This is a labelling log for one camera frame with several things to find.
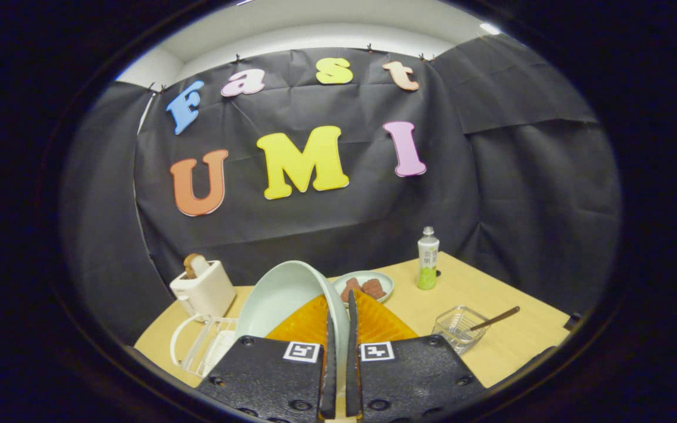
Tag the toast slice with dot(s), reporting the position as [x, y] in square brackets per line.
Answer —
[194, 265]

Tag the dark wooden spoon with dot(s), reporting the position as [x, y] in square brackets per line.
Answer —
[498, 318]

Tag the small ceiling light panel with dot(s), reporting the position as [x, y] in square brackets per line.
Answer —
[489, 28]

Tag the brown meat patty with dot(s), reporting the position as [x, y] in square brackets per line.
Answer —
[372, 288]
[351, 288]

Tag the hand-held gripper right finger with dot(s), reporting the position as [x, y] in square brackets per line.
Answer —
[415, 376]

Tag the green drink bottle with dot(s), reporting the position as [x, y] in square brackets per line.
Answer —
[428, 261]

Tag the white dish rack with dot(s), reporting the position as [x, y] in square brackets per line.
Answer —
[209, 346]

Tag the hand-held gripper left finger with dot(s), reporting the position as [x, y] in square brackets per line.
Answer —
[268, 376]

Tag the black backdrop cloth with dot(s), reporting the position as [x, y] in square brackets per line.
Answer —
[491, 194]

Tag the pale green plate with patties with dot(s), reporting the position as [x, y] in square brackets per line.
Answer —
[386, 283]

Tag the white toaster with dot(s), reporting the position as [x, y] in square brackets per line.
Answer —
[206, 294]

